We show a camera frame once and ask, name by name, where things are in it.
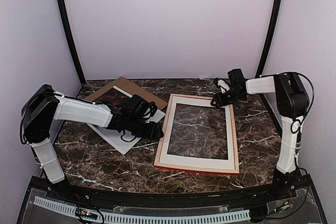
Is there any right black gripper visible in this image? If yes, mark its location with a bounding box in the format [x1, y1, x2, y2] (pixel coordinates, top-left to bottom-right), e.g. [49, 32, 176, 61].
[211, 88, 244, 108]

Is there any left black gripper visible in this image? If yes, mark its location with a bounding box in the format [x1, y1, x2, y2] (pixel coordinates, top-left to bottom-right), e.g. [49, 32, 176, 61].
[127, 116, 164, 141]

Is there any white photo mat board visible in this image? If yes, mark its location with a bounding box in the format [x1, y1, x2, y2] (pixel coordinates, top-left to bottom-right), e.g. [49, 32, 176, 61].
[157, 95, 236, 169]

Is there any red wooden picture frame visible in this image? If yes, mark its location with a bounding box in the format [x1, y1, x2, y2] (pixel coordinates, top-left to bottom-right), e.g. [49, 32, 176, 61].
[153, 92, 240, 175]

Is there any clear plastic sheet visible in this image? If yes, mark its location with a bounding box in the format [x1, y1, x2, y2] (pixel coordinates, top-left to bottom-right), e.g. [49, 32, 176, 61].
[167, 103, 228, 160]

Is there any autumn forest photo print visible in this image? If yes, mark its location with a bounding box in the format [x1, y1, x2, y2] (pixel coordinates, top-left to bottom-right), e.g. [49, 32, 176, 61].
[90, 85, 166, 155]

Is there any brown cardboard backing board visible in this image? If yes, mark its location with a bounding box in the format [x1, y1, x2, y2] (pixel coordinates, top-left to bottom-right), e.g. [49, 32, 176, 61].
[85, 77, 167, 110]

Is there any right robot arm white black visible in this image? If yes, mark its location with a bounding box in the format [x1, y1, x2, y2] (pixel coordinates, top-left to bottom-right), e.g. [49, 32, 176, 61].
[211, 69, 311, 200]

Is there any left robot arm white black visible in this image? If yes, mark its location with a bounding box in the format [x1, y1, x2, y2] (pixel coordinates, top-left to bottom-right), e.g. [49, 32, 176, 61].
[19, 84, 164, 201]

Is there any small circuit board with led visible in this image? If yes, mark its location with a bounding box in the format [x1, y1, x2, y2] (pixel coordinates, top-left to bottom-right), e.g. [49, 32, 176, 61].
[75, 208, 98, 219]

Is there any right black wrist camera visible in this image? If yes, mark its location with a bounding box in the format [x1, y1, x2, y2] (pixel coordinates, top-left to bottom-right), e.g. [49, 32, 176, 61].
[227, 69, 245, 86]

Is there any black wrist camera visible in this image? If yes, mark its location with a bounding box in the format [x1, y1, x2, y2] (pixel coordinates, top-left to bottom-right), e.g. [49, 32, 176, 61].
[129, 94, 149, 117]
[227, 69, 245, 86]

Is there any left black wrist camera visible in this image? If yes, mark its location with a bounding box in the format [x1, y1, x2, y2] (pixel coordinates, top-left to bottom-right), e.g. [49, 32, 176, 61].
[129, 94, 149, 117]

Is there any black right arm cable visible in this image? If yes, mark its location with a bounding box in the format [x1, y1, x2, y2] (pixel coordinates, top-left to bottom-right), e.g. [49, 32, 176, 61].
[286, 71, 315, 134]

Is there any black front mounting rail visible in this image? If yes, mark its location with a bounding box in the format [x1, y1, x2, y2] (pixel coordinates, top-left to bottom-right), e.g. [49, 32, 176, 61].
[28, 175, 312, 209]

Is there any white slotted cable duct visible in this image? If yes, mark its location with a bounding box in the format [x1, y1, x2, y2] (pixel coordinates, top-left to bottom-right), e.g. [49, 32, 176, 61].
[33, 195, 252, 224]

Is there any black right corner post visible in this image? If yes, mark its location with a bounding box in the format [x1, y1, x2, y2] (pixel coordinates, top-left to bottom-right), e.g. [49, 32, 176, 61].
[255, 0, 281, 78]

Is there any black corner post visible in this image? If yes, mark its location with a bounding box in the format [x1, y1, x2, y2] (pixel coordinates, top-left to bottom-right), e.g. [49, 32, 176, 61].
[57, 0, 86, 85]
[255, 0, 281, 78]

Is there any black left corner post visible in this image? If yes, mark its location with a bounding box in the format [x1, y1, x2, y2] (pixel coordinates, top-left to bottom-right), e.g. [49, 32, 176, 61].
[57, 0, 86, 85]

